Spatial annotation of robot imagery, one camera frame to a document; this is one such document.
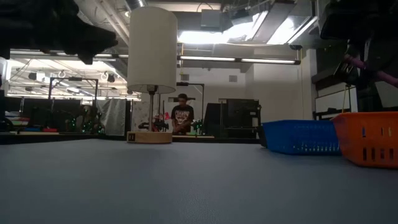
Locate black table frame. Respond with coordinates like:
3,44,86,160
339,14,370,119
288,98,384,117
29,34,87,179
0,132,264,145

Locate grey panel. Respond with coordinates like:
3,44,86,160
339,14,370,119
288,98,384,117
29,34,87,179
374,80,398,110

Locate yellow cord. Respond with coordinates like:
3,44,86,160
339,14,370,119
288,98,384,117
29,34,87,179
341,88,349,112

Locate person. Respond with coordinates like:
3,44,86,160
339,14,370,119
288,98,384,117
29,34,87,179
74,105,106,134
170,93,195,136

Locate orange plastic basket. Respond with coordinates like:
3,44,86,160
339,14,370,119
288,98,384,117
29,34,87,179
330,111,398,170

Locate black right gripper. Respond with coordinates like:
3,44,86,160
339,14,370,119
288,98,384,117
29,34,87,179
319,0,398,86

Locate purple crayon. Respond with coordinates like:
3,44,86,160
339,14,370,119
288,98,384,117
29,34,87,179
343,54,398,88

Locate grey curtain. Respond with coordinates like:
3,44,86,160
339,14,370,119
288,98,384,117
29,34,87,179
96,98,127,136

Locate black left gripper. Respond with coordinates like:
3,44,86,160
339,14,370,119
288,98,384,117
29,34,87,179
0,0,119,65

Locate white shade wooden base lamp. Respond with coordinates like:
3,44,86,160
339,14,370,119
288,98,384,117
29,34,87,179
126,6,178,144

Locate round silver air duct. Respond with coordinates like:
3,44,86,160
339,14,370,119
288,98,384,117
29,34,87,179
74,0,147,78

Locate black gantry frame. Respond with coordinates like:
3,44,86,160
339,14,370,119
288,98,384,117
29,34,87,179
47,76,100,131

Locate black cabinet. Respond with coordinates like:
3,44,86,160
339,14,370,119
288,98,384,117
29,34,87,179
201,98,262,139

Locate whiteboard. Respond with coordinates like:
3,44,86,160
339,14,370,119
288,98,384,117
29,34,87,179
314,87,359,114

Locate rectangular silver air duct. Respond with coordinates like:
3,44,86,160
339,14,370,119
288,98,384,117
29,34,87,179
223,0,321,46

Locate blue plastic basket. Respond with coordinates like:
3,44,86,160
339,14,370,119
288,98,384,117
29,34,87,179
261,119,343,156

